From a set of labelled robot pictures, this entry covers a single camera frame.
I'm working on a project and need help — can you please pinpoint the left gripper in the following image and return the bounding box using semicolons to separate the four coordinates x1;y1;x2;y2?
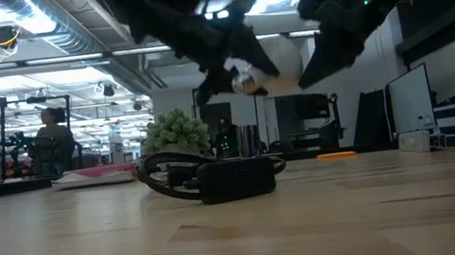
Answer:
135;0;284;114

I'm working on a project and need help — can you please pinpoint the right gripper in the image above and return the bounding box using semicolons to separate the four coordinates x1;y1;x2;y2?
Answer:
287;0;389;90

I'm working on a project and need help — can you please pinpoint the black lamp power cord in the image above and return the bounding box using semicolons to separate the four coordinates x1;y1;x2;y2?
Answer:
134;135;291;215

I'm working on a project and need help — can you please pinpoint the person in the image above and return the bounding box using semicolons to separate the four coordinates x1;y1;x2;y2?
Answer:
29;103;81;178
210;115;244;161

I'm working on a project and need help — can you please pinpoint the black monitor panel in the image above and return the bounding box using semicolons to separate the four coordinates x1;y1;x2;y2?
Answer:
346;87;395;150

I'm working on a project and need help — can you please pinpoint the green artificial potted plant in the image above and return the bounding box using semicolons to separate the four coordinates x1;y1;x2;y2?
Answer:
137;103;214;162

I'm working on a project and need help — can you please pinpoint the orange sticky note pad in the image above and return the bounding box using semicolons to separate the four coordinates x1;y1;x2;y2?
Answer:
316;149;358;162

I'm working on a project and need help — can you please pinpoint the pink white package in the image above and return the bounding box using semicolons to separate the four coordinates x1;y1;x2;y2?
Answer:
63;160;138;182

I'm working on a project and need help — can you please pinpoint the yellow black ceiling reel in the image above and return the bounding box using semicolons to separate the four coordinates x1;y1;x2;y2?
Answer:
0;22;24;59

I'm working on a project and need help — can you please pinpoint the black robot rig with arms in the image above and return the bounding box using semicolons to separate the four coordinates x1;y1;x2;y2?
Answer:
0;86;85;184

